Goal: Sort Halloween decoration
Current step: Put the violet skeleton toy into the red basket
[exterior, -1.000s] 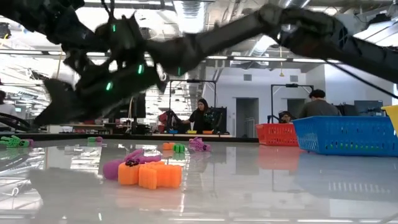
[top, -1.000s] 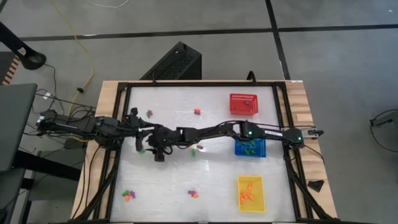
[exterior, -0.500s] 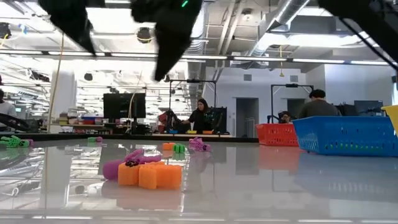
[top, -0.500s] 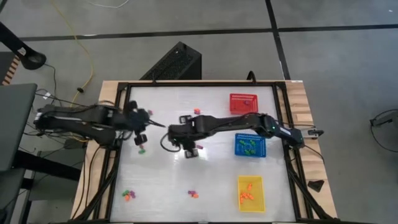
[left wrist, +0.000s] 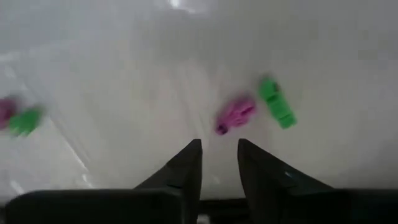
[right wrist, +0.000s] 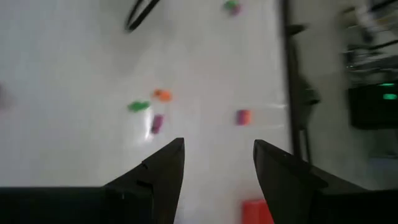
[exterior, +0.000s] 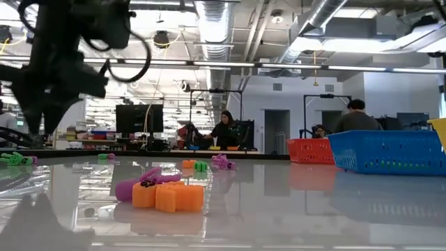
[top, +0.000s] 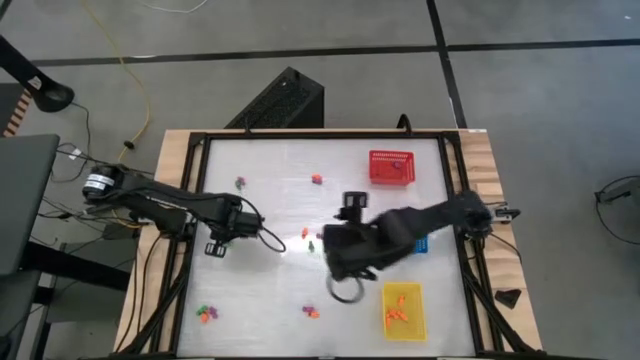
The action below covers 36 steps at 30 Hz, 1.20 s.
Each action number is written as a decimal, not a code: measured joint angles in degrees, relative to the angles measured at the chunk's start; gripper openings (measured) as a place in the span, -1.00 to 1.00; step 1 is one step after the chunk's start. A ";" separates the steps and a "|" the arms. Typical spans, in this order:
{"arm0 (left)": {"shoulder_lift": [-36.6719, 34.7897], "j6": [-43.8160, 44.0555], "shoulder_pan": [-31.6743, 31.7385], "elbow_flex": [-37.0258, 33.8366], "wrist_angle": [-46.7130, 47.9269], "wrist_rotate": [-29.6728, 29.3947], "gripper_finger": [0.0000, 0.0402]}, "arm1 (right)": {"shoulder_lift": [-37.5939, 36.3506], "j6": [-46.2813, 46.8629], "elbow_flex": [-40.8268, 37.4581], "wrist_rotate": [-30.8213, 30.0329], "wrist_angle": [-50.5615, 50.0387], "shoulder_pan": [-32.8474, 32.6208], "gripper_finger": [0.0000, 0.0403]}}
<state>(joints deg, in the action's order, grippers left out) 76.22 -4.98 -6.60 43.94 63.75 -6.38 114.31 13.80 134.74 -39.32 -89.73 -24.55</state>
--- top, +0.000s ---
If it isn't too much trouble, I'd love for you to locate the black perforated computer case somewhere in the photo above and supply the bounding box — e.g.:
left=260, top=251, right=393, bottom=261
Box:
left=224, top=66, right=326, bottom=130

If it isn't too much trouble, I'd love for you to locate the black metal table frame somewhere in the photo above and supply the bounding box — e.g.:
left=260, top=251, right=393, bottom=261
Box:
left=117, top=128, right=544, bottom=360

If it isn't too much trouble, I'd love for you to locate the black floor cable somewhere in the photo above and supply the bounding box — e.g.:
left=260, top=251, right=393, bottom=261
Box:
left=49, top=101, right=94, bottom=184

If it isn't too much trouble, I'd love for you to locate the dark grey desk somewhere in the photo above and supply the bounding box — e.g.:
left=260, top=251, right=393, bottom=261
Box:
left=0, top=133, right=61, bottom=277

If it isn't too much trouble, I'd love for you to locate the red plastic basket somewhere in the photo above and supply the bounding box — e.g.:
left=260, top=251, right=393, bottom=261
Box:
left=368, top=149, right=417, bottom=187

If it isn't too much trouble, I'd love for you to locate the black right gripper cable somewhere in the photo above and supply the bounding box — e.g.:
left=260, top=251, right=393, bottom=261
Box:
left=325, top=273, right=365, bottom=305

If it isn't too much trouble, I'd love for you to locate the yellow plastic basket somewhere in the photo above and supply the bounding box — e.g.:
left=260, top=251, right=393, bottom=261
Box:
left=381, top=281, right=429, bottom=343

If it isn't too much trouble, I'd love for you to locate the black stand foot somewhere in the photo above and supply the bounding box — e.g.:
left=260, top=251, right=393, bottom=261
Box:
left=0, top=34, right=76, bottom=114

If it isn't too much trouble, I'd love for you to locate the white floor cable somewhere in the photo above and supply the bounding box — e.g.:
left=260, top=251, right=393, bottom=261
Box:
left=134, top=0, right=210, bottom=15

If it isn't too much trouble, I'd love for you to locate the yellow floor cable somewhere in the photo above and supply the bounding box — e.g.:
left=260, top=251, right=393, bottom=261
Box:
left=81, top=0, right=152, bottom=162

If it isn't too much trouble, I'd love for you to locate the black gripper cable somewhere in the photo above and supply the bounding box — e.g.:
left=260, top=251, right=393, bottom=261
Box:
left=239, top=196, right=288, bottom=254
left=325, top=273, right=365, bottom=305

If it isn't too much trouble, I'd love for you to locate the orange black striped board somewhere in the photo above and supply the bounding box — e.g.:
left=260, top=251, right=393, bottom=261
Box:
left=2, top=89, right=34, bottom=139

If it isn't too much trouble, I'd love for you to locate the black triangular bracket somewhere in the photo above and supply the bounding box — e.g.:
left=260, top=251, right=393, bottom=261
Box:
left=494, top=288, right=523, bottom=310

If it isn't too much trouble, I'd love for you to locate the grey stand leg with cable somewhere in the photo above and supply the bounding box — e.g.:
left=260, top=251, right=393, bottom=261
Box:
left=593, top=174, right=640, bottom=247

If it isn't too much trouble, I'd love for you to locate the black floor beam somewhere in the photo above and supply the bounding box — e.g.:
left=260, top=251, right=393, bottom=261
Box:
left=22, top=242, right=132, bottom=292

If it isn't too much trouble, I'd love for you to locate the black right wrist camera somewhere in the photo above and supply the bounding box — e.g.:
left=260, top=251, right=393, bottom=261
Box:
left=341, top=191, right=370, bottom=222

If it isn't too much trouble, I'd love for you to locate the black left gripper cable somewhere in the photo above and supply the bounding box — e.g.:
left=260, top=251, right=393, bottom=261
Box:
left=239, top=196, right=288, bottom=254

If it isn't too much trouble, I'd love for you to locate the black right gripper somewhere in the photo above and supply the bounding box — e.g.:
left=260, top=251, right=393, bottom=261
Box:
left=323, top=214, right=404, bottom=281

